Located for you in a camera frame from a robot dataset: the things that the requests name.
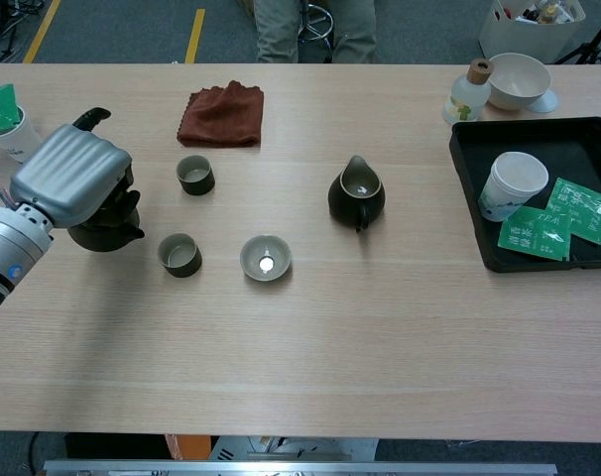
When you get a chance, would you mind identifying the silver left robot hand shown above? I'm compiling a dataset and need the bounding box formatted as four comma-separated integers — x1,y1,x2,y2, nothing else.
8,106,143,230

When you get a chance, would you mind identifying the black cast iron teapot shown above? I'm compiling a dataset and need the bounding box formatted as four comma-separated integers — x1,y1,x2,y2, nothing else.
65,190,146,254

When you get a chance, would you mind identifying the white robot base chassis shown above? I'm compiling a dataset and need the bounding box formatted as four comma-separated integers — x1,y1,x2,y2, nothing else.
208,435,380,462

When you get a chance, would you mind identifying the blue-striped white paper cup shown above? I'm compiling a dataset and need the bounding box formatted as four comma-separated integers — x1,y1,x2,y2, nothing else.
0,106,43,164

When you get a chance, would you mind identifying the dark green cylindrical teacup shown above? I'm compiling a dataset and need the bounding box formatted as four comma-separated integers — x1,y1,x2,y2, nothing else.
157,232,203,279
175,154,216,196

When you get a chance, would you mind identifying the brown folded cloth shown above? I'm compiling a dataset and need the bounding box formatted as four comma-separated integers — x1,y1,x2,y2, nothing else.
176,79,266,149

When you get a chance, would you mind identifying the black equipment stand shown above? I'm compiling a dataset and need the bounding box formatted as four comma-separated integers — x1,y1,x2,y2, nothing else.
0,0,47,60

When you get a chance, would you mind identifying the grey-green ceramic tea strainer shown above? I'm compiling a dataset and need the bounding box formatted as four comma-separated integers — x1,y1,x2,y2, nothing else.
239,234,294,284

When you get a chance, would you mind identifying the person in khaki trousers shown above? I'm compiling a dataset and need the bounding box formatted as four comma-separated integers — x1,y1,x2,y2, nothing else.
253,0,379,64

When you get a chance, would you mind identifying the dark ceramic pouring pitcher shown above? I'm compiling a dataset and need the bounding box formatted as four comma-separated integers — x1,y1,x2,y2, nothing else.
327,155,387,233

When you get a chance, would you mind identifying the chrome stool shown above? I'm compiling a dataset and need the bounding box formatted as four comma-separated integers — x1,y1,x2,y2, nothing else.
296,0,335,54

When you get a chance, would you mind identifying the glass bottle with wooden cap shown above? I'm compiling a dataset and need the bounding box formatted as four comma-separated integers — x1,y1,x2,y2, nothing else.
441,58,494,125

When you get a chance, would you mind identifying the green-printed white paper cup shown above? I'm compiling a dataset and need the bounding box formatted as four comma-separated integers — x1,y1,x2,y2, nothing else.
477,151,550,223

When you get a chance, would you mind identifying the beige bowl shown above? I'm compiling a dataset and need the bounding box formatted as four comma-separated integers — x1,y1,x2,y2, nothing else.
486,52,552,111

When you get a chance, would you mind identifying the white storage bin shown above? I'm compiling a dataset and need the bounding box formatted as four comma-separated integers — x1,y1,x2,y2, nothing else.
478,0,587,64

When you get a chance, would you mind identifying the white saucer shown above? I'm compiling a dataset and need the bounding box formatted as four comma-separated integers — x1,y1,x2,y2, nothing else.
528,88,560,113

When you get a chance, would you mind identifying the black plastic tray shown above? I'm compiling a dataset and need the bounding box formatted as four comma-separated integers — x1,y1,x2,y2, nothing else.
448,116,601,274

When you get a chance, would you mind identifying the black tripod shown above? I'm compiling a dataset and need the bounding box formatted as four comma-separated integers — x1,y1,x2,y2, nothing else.
552,0,601,65

